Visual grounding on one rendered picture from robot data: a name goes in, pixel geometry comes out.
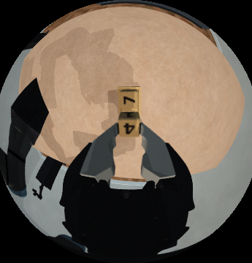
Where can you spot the tan cardboard digit cube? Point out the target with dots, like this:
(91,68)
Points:
(129,99)
(129,124)

